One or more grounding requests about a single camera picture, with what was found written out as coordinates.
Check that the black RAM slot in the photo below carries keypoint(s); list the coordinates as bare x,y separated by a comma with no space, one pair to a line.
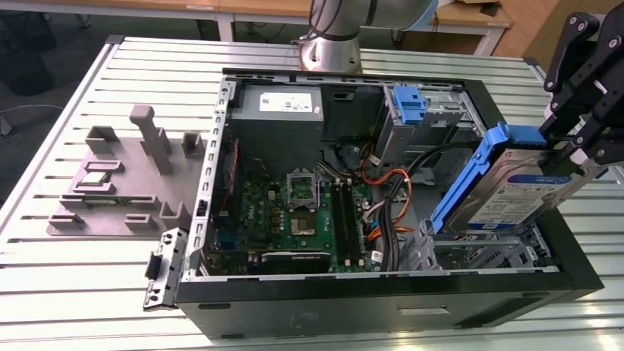
341,219
354,219

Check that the silver CPU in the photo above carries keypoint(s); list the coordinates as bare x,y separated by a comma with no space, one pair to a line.
94,178

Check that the metal drive cage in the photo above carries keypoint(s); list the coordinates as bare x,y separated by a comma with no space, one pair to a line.
439,109

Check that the green RAM stick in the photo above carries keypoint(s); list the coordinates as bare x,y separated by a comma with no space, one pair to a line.
110,200

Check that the blue drive latch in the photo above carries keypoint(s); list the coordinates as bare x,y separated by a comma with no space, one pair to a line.
410,106

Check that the wooden desk white frame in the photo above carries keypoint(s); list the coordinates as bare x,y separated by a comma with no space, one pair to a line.
493,36

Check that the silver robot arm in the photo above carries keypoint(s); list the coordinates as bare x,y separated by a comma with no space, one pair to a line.
331,51

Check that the CPU socket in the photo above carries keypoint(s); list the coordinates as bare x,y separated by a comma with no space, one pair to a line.
303,225

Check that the grey power supply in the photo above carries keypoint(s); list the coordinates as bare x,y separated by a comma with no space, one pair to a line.
273,142

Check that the hard disk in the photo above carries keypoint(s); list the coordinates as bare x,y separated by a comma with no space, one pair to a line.
513,197

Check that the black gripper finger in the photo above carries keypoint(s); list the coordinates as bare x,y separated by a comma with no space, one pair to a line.
566,55
610,146

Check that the black PC case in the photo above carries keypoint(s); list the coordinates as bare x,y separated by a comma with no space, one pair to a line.
342,307

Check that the black office chair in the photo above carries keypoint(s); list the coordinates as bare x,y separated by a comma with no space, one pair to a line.
25,55

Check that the black graphics card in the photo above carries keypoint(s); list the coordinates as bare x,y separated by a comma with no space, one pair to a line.
293,257

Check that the metal disk bay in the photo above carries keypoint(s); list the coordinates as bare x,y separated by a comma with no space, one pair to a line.
469,243

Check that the grey parts rack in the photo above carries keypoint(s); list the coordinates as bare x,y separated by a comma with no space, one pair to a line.
142,183

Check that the green motherboard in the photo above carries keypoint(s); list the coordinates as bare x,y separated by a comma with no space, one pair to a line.
259,219

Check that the metal card retainer bracket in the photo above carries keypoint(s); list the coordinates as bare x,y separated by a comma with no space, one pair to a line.
171,256

